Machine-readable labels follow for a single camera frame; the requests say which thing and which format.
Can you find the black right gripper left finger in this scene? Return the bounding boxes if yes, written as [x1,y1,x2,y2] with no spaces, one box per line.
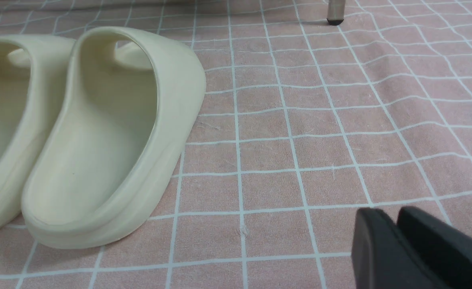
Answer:
[351,208,449,289]

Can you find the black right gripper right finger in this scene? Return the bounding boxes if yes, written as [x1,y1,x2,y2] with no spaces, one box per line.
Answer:
[396,206,472,289]

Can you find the steel shoe rack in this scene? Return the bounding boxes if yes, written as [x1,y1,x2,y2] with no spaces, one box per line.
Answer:
[326,0,346,26]

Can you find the pink checked floor cloth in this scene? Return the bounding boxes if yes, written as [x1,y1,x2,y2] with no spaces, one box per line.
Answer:
[0,0,472,289]

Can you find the cream slipper, right one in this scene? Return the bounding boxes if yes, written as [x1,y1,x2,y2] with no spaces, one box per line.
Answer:
[21,27,206,249]

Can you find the cream slipper, one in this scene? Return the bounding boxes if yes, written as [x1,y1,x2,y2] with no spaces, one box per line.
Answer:
[0,34,75,228]
[21,27,206,249]

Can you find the cream slipper, left one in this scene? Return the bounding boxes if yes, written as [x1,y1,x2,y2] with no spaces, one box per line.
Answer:
[0,34,75,228]

